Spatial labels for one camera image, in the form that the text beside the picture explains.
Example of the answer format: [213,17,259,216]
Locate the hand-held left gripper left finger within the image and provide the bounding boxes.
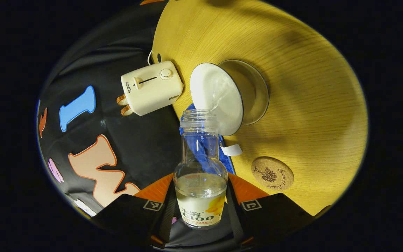
[91,173,177,247]

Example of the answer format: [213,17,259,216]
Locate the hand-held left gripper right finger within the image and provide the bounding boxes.
[227,173,331,245]

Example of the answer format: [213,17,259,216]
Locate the round cork coaster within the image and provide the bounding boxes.
[251,156,295,191]

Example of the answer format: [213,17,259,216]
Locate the clear water bottle yellow label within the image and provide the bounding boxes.
[173,109,229,230]

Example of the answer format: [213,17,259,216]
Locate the cream teacup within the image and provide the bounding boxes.
[190,62,258,136]

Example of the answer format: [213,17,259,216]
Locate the blue towel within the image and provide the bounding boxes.
[179,103,243,175]

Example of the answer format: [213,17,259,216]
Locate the black backdrop cloth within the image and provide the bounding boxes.
[37,0,188,245]

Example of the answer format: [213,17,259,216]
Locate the cream toaster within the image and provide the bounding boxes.
[121,61,184,116]

